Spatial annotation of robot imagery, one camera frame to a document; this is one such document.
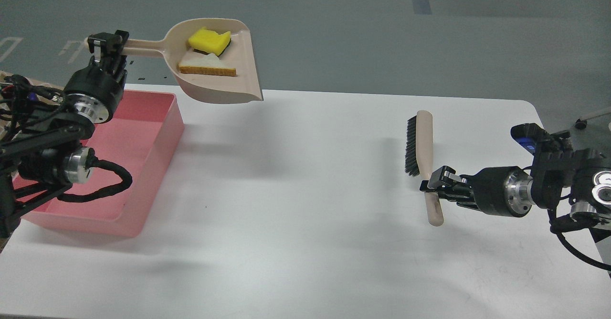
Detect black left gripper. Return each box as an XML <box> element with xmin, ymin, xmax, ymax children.
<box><xmin>63</xmin><ymin>30</ymin><xmax>130</xmax><ymax>124</ymax></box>

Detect black caster wheel leg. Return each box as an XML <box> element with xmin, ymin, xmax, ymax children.
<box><xmin>573</xmin><ymin>106</ymin><xmax>611</xmax><ymax>130</ymax></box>

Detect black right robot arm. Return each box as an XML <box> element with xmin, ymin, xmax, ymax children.
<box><xmin>420</xmin><ymin>123</ymin><xmax>610</xmax><ymax>271</ymax></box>

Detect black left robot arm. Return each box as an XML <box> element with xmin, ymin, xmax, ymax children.
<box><xmin>0</xmin><ymin>30</ymin><xmax>133</xmax><ymax>239</ymax></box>

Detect white bread slice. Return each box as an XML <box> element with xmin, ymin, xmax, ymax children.
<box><xmin>178</xmin><ymin>52</ymin><xmax>237</xmax><ymax>77</ymax></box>

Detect yellow sponge piece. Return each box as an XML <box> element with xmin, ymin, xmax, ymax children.
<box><xmin>188</xmin><ymin>27</ymin><xmax>232</xmax><ymax>56</ymax></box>

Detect pink plastic bin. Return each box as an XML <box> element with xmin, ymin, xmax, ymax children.
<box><xmin>23</xmin><ymin>90</ymin><xmax>185</xmax><ymax>238</ymax></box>

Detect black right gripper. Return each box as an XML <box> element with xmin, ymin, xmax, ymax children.
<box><xmin>420</xmin><ymin>165</ymin><xmax>534</xmax><ymax>218</ymax></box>

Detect beige hand brush black bristles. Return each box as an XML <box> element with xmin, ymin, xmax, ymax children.
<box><xmin>405</xmin><ymin>110</ymin><xmax>445</xmax><ymax>227</ymax></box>

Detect beige plastic dustpan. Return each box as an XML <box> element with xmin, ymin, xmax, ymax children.
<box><xmin>124</xmin><ymin>17</ymin><xmax>263</xmax><ymax>104</ymax></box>

